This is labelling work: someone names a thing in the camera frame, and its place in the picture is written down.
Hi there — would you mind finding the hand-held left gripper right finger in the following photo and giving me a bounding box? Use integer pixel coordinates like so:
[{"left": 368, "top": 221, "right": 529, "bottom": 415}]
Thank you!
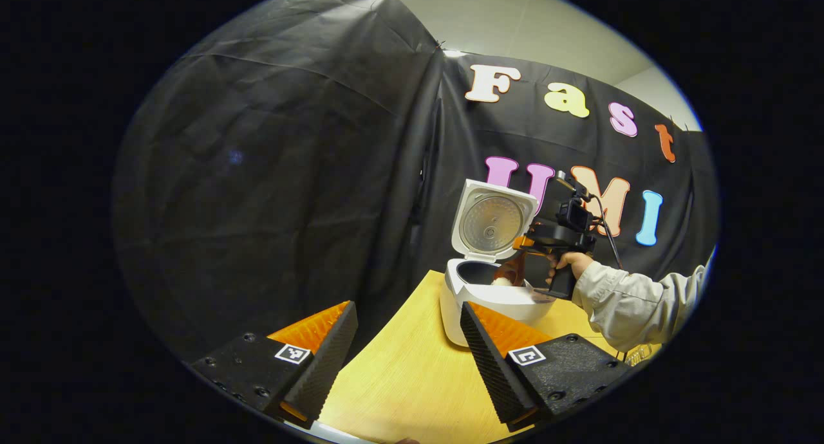
[{"left": 459, "top": 301, "right": 633, "bottom": 432}]

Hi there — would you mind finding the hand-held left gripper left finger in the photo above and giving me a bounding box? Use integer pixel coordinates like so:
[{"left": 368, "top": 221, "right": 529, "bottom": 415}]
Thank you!
[{"left": 187, "top": 301, "right": 359, "bottom": 430}]

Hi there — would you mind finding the white rice cooker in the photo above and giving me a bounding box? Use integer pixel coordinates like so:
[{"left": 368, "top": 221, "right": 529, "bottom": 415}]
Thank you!
[{"left": 440, "top": 179, "right": 557, "bottom": 348}]

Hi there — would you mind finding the clear square chopstick holder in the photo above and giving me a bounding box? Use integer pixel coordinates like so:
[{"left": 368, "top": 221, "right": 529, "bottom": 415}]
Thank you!
[{"left": 620, "top": 344, "right": 662, "bottom": 367}]

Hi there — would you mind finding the black backdrop cloth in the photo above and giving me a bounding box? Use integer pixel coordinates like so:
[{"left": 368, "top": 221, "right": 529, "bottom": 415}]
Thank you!
[{"left": 111, "top": 0, "right": 718, "bottom": 361}]

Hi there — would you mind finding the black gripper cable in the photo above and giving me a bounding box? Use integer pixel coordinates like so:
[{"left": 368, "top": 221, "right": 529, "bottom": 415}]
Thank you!
[{"left": 588, "top": 192, "right": 625, "bottom": 271}]

